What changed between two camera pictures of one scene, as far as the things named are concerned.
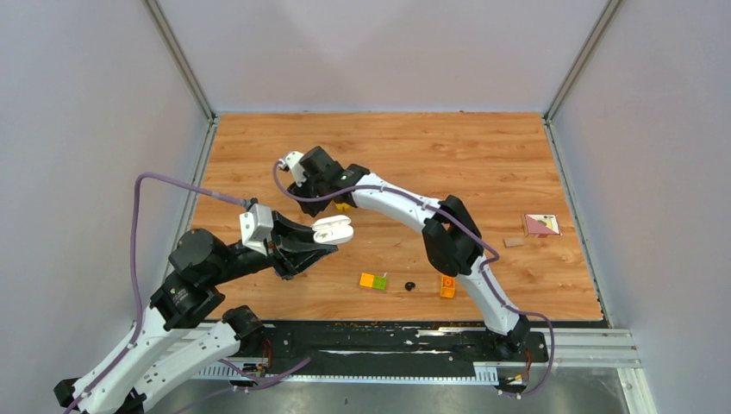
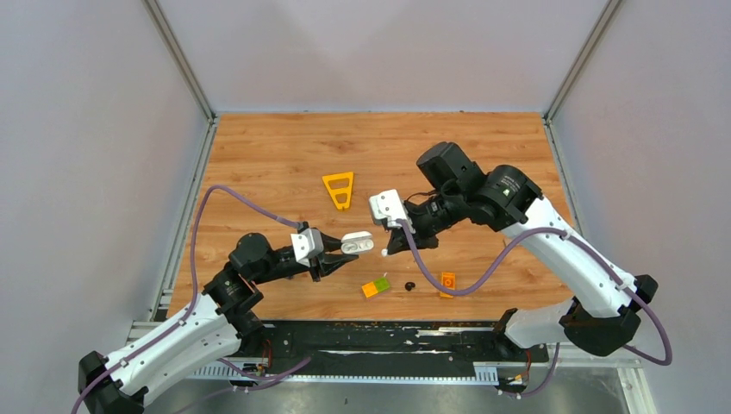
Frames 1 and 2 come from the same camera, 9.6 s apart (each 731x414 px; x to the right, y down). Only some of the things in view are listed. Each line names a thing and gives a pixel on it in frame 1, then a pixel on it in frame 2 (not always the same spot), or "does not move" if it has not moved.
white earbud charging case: [333, 229] → [357, 242]
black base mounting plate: [393, 345] does not move
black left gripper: [285, 250] → [326, 263]
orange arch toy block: [447, 286] does not move
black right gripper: [313, 207] → [420, 237]
